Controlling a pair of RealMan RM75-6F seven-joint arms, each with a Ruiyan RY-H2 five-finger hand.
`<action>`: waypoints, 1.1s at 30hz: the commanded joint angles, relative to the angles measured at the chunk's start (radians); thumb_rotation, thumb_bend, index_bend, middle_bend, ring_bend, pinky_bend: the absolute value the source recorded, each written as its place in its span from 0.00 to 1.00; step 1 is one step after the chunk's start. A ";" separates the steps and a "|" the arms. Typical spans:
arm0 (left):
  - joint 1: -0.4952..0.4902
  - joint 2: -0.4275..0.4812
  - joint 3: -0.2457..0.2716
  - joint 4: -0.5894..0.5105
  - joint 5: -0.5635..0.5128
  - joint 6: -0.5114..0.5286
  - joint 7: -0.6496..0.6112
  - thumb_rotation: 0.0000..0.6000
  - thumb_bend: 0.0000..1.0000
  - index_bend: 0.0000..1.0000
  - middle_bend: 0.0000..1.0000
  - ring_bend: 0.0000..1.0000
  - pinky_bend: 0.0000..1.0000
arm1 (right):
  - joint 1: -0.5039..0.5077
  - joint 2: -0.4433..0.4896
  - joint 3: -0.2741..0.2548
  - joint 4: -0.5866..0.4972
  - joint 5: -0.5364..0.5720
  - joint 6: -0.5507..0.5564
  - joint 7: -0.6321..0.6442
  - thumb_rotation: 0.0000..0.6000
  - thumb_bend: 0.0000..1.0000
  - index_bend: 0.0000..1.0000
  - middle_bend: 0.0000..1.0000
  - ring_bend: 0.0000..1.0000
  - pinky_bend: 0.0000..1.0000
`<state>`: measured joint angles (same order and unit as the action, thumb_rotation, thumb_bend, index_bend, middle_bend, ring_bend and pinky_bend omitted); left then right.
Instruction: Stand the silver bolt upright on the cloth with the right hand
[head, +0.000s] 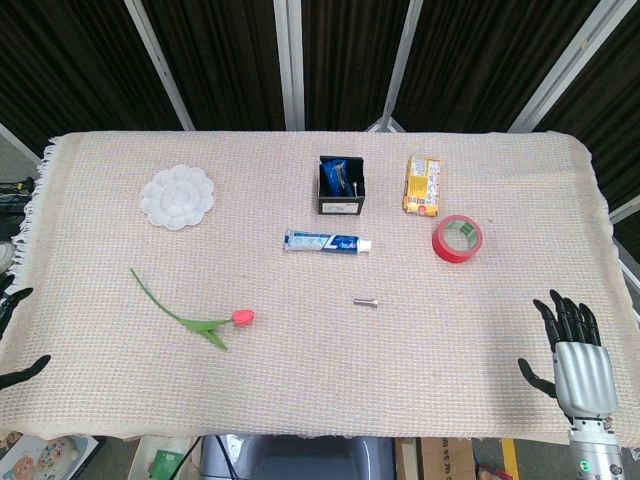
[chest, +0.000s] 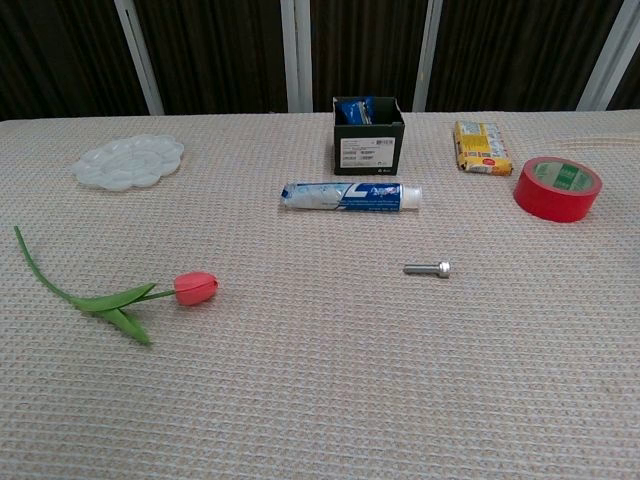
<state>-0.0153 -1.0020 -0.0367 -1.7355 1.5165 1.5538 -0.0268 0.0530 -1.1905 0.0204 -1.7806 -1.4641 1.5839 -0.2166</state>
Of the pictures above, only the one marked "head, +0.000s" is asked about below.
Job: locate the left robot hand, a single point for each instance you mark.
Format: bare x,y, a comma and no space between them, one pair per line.
22,371

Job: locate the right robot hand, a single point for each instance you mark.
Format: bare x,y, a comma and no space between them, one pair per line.
585,375

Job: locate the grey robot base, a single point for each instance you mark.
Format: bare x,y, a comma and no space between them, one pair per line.
300,460

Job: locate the colourful picture book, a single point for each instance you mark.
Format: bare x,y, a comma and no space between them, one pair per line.
40,457

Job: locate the green card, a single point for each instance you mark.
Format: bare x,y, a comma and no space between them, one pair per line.
166,462

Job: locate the brown cardboard box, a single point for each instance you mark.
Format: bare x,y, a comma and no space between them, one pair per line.
435,460

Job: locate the red tape roll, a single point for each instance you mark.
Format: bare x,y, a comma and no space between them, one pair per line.
442,247

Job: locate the pink artificial tulip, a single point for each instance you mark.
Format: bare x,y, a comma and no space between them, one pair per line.
243,317

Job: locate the white flower-shaped paint palette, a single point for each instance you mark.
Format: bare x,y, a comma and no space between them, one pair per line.
177,198

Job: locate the yellow snack packet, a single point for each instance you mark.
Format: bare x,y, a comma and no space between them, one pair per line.
422,187

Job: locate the beige woven tablecloth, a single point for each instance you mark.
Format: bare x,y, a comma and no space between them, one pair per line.
320,370

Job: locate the blue white toothpaste tube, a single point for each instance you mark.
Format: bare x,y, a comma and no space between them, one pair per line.
320,242

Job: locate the black open box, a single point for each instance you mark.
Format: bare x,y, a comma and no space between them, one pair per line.
340,206

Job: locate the blue packet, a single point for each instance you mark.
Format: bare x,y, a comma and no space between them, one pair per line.
332,177

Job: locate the white partition frame post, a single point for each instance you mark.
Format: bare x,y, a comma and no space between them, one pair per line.
565,65
160,65
400,60
290,65

